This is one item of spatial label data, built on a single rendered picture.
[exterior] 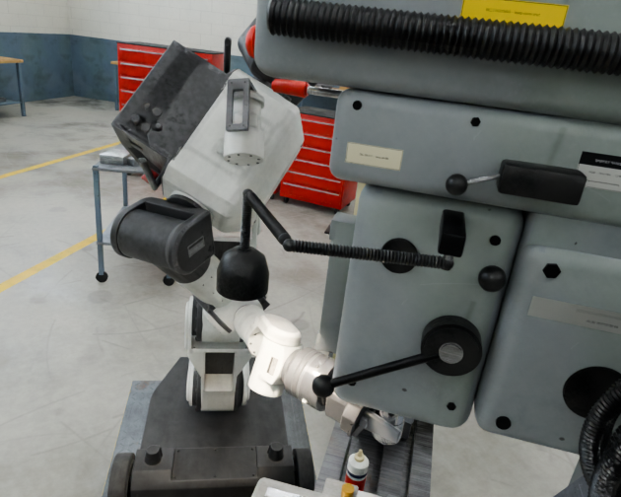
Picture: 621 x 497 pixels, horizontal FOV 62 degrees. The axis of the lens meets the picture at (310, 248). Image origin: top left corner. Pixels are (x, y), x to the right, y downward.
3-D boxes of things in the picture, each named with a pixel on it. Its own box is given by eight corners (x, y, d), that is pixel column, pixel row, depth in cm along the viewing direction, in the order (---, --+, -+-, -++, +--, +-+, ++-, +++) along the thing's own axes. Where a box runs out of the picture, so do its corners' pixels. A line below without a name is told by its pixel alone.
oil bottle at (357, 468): (341, 496, 103) (348, 454, 99) (345, 480, 107) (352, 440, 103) (361, 502, 102) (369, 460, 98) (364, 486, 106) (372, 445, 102)
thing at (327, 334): (313, 349, 78) (330, 219, 70) (320, 336, 81) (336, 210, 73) (340, 356, 77) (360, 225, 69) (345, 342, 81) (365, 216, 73)
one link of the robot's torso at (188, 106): (118, 198, 119) (78, 146, 84) (199, 85, 126) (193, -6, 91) (229, 266, 121) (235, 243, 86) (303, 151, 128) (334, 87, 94)
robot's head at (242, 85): (232, 147, 89) (217, 130, 82) (234, 100, 90) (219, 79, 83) (267, 145, 88) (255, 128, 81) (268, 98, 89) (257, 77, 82)
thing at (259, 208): (243, 200, 66) (243, 189, 65) (254, 200, 66) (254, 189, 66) (284, 254, 51) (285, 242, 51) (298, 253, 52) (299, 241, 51)
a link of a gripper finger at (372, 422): (398, 444, 79) (363, 424, 82) (402, 427, 77) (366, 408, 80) (393, 450, 77) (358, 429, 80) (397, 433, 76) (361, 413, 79)
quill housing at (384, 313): (324, 407, 71) (357, 181, 58) (351, 331, 89) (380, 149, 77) (466, 444, 67) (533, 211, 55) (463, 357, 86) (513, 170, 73)
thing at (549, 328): (472, 436, 64) (528, 244, 54) (467, 336, 86) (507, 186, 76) (638, 478, 60) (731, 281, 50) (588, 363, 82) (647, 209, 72)
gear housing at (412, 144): (323, 180, 57) (335, 87, 53) (360, 143, 79) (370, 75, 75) (653, 237, 51) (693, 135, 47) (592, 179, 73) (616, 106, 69)
